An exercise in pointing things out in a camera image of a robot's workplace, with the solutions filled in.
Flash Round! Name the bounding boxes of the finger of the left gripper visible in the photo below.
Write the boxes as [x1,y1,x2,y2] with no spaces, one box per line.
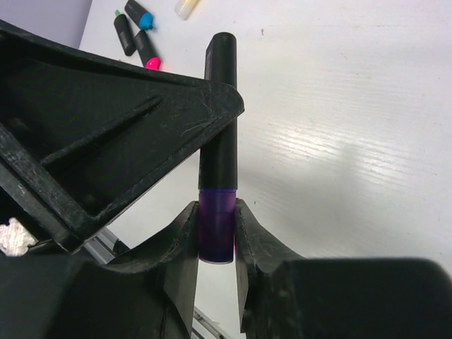
[1,22,244,252]

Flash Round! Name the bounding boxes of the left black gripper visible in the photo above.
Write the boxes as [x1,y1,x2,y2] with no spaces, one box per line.
[0,116,78,258]

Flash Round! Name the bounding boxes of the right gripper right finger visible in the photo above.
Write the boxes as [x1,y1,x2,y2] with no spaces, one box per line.
[235,200,451,338]

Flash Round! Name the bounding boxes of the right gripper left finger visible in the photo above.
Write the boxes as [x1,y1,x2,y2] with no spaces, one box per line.
[1,202,198,338]

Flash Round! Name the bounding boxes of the black highlighter pink cap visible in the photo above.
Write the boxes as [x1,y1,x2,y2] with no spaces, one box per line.
[134,30,161,71]

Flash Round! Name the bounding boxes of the black highlighter green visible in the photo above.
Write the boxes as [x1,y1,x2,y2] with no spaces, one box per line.
[114,10,136,57]

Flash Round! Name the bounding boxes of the black highlighter blue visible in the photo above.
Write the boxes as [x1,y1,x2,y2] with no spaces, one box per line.
[124,0,154,30]

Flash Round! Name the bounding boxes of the black highlighter purple cap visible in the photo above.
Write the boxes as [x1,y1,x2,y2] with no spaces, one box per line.
[198,32,238,264]

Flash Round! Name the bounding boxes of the yellow translucent highlighter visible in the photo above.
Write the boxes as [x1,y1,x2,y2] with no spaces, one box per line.
[174,0,199,20]

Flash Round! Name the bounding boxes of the aluminium front rail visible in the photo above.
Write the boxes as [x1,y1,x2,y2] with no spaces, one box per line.
[83,225,230,339]

